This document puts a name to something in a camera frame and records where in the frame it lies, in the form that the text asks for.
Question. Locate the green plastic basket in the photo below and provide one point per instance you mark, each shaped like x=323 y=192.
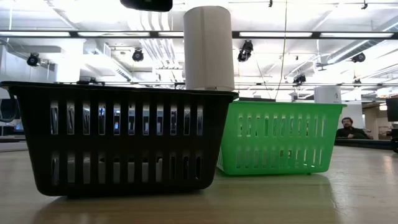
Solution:
x=280 y=141

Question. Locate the black ceiling light rail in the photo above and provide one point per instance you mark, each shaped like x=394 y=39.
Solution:
x=316 y=35

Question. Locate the black aluminium table frame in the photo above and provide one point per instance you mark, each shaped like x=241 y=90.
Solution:
x=363 y=143

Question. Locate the black ceiling spotlight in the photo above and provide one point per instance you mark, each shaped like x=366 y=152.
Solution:
x=245 y=50
x=299 y=79
x=359 y=57
x=137 y=55
x=33 y=59

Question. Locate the black computer monitor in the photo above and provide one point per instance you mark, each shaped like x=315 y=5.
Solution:
x=392 y=109

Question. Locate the white cylindrical device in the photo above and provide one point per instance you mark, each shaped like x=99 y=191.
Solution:
x=327 y=94

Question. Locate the person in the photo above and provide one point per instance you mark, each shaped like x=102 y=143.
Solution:
x=349 y=132

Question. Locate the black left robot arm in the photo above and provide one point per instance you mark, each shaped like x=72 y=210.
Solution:
x=146 y=4

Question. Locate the white shade wooden base lamp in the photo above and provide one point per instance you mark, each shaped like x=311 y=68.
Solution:
x=208 y=46

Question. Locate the black plastic basket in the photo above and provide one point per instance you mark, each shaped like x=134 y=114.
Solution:
x=124 y=146

